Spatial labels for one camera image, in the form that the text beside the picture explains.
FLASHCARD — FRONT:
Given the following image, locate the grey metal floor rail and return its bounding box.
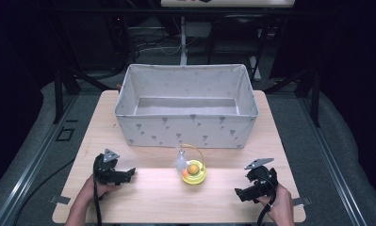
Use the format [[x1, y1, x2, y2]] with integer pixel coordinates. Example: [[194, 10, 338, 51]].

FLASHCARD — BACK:
[[0, 93, 80, 226], [297, 93, 368, 226]]

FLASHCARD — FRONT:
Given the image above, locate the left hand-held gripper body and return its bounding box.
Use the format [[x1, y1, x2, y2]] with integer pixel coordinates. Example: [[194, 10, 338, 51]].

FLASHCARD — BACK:
[[92, 148, 128, 186]]

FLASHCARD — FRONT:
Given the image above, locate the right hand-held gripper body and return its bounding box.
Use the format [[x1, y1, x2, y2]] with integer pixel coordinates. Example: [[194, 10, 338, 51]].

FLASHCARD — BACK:
[[243, 157, 279, 202]]

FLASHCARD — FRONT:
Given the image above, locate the white metal stand post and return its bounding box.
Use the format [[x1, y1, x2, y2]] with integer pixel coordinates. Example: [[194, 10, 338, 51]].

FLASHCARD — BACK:
[[179, 16, 188, 66]]

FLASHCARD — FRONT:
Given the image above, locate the white printed fabric storage box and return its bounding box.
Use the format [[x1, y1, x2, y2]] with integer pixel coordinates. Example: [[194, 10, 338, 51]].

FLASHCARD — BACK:
[[114, 63, 260, 150]]

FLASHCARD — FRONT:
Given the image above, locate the person's right hand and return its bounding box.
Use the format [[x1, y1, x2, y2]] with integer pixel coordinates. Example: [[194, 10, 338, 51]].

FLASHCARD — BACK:
[[256, 183, 296, 224]]

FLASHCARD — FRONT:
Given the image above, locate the tangle of floor cables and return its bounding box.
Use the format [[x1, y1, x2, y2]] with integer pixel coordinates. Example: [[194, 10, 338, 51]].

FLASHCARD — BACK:
[[125, 29, 182, 59]]

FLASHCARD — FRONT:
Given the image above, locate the person's left hand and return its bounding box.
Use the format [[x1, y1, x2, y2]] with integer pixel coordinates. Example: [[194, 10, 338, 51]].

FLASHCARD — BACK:
[[81, 174, 122, 206]]

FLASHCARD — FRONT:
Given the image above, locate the right hand-held gripper black cable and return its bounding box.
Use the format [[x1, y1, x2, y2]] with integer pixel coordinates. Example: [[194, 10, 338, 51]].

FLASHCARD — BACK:
[[256, 175, 278, 226]]

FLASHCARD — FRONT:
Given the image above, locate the light background table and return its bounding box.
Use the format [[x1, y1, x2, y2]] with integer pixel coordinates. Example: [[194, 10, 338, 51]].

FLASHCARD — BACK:
[[160, 0, 296, 8]]

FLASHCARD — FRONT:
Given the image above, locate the left hand-held gripper black cable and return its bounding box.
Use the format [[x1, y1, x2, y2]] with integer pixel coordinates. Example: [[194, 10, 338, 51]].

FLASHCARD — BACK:
[[93, 175, 104, 226]]

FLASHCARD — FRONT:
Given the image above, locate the black floor cable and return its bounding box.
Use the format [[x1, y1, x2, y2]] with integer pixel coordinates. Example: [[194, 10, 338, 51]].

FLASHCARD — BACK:
[[12, 158, 76, 226]]

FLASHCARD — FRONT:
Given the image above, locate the black horizontal metal bar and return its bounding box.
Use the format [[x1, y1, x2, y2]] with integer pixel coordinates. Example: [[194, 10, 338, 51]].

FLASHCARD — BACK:
[[47, 8, 302, 17]]

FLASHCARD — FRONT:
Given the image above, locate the yellow cat toy with ball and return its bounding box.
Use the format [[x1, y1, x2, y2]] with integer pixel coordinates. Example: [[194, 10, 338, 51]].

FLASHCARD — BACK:
[[174, 143, 207, 186]]

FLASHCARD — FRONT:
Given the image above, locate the hand-held gripper black cable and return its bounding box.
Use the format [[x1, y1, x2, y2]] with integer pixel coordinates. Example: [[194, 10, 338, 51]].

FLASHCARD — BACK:
[[256, 175, 278, 226], [93, 175, 104, 226]]

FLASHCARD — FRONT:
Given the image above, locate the black metal stand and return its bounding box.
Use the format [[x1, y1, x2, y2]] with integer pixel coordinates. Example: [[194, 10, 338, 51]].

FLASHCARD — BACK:
[[263, 59, 322, 128], [48, 18, 114, 125]]

